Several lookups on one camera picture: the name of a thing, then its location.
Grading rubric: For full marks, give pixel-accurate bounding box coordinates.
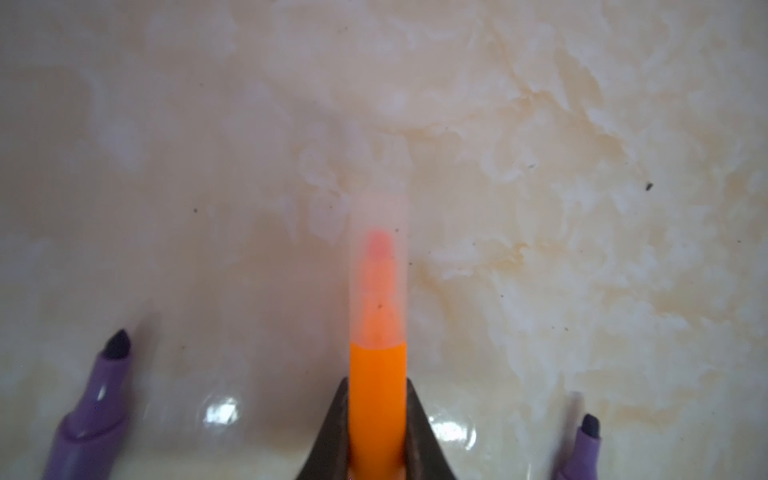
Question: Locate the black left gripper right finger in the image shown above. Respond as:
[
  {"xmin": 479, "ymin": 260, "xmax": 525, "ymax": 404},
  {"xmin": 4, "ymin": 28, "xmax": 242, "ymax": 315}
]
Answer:
[{"xmin": 405, "ymin": 378, "xmax": 457, "ymax": 480}]

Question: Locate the purple marker pen right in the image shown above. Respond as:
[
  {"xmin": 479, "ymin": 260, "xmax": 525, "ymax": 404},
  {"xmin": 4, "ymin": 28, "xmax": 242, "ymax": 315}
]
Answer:
[{"xmin": 556, "ymin": 414, "xmax": 602, "ymax": 480}]

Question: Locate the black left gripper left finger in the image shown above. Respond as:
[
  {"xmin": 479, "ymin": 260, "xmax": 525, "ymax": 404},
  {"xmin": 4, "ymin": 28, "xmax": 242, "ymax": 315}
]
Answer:
[{"xmin": 296, "ymin": 377, "xmax": 350, "ymax": 480}]

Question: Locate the purple marker pen left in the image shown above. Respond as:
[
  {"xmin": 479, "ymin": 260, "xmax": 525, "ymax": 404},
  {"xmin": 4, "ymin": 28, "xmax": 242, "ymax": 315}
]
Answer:
[{"xmin": 42, "ymin": 329, "xmax": 132, "ymax": 480}]

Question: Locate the purple marker pen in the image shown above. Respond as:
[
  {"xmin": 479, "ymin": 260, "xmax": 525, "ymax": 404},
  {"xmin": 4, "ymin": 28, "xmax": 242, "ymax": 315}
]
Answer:
[
  {"xmin": 556, "ymin": 414, "xmax": 602, "ymax": 480},
  {"xmin": 42, "ymin": 329, "xmax": 132, "ymax": 480}
]

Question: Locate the translucent pen cap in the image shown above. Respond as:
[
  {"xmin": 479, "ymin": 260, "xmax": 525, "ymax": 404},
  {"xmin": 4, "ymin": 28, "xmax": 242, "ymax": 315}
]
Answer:
[{"xmin": 349, "ymin": 190, "xmax": 409, "ymax": 349}]

